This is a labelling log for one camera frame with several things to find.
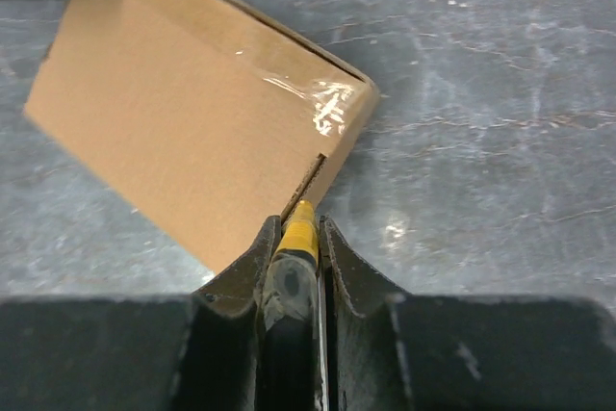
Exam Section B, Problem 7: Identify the yellow utility knife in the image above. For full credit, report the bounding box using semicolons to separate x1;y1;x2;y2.
256;200;327;410

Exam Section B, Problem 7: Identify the brown cardboard box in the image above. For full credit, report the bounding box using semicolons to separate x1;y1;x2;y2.
25;0;378;272

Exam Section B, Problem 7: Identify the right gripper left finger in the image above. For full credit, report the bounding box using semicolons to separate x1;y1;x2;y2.
1;217;281;410

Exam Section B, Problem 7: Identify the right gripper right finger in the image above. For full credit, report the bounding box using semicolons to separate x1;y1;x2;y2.
320;218;615;410

